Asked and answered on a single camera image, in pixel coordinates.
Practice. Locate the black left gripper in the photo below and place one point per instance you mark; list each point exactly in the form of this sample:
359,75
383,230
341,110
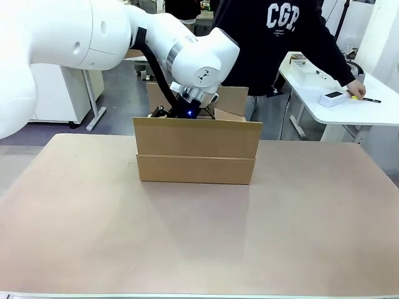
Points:
187,109

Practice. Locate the brown cardboard shipping box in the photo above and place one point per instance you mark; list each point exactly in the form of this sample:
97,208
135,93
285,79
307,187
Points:
196,149

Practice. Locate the person's left forearm dark sleeve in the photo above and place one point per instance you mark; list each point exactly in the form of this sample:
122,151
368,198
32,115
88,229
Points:
341,67

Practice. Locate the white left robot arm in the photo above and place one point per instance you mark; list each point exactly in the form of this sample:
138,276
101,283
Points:
62,31

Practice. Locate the person's left hand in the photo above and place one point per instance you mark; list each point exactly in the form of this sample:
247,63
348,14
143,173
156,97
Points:
357,89

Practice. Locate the white desk with metal leg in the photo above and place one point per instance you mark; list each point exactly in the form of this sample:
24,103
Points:
95,102

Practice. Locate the person in dark sweatshirt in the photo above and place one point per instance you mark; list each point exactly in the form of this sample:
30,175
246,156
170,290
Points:
265,62

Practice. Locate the small white mesh basket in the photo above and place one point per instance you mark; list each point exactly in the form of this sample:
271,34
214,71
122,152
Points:
300,63

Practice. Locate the white plastic tray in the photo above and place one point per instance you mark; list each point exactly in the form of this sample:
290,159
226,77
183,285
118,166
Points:
304,76

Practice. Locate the black marker pen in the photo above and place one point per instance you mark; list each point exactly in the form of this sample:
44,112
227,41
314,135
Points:
321,74

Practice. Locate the white device with black screen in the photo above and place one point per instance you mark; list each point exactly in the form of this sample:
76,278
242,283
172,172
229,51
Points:
331,99

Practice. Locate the white rounded side table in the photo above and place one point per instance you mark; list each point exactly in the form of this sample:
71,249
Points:
343,112

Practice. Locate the white desk fan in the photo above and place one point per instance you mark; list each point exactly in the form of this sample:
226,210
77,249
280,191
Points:
349,43

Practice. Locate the black round object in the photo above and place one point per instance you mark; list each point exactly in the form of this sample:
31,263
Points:
358,70

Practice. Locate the black light stand pole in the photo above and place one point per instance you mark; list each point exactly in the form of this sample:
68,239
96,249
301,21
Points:
342,17

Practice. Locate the thin black pen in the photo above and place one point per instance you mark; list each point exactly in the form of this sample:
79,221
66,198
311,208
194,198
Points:
371,100

